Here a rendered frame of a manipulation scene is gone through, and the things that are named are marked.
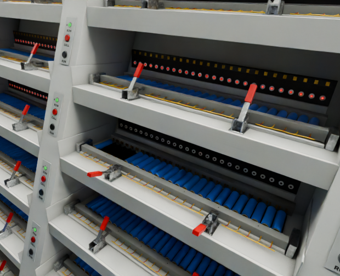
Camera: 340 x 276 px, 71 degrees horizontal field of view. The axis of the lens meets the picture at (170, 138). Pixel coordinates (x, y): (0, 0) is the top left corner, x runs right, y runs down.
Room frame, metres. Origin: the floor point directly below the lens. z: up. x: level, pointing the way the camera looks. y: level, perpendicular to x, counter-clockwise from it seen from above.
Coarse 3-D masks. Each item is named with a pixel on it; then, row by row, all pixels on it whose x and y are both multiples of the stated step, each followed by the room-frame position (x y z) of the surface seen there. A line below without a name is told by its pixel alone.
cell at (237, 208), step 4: (240, 196) 0.52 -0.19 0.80; (244, 196) 0.52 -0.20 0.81; (240, 200) 0.50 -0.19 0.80; (244, 200) 0.50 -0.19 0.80; (236, 204) 0.49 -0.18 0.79; (240, 204) 0.49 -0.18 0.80; (244, 204) 0.50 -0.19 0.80; (236, 208) 0.47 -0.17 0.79; (240, 208) 0.48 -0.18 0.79; (240, 212) 0.47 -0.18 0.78
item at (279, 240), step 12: (84, 144) 0.67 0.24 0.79; (84, 156) 0.63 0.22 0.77; (96, 156) 0.63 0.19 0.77; (108, 156) 0.62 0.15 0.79; (108, 168) 0.59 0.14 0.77; (132, 168) 0.57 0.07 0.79; (132, 180) 0.55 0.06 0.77; (144, 180) 0.55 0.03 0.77; (156, 180) 0.53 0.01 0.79; (156, 192) 0.51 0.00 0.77; (168, 192) 0.52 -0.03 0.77; (180, 192) 0.50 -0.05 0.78; (180, 204) 0.48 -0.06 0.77; (192, 204) 0.48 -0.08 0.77; (204, 204) 0.47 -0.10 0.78; (216, 204) 0.47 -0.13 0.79; (228, 216) 0.45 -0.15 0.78; (240, 216) 0.45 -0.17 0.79; (228, 228) 0.43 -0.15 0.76; (252, 228) 0.42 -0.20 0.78; (264, 228) 0.42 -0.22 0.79; (252, 240) 0.41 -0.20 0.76; (276, 240) 0.40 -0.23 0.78; (288, 240) 0.40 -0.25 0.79
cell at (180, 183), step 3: (186, 174) 0.58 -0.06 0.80; (189, 174) 0.58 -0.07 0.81; (183, 177) 0.56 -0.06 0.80; (186, 177) 0.57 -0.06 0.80; (189, 177) 0.57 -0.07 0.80; (180, 180) 0.55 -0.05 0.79; (183, 180) 0.55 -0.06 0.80; (186, 180) 0.56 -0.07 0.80; (174, 183) 0.54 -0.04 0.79; (177, 183) 0.54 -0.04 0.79; (180, 183) 0.54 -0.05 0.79; (183, 183) 0.55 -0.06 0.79; (180, 186) 0.54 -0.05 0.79
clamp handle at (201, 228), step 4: (208, 216) 0.43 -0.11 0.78; (212, 216) 0.43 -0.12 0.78; (208, 220) 0.43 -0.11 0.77; (200, 224) 0.40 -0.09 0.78; (204, 224) 0.41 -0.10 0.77; (208, 224) 0.41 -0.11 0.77; (196, 228) 0.38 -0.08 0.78; (200, 228) 0.38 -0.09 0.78; (204, 228) 0.39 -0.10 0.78; (192, 232) 0.37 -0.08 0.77; (196, 232) 0.37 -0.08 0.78; (200, 232) 0.37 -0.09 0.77
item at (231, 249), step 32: (96, 128) 0.72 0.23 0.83; (64, 160) 0.62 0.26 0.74; (192, 160) 0.63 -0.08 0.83; (128, 192) 0.52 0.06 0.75; (288, 192) 0.52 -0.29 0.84; (160, 224) 0.47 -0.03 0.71; (192, 224) 0.44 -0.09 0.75; (288, 224) 0.47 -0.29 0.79; (224, 256) 0.40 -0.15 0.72; (256, 256) 0.38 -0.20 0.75; (288, 256) 0.39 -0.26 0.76
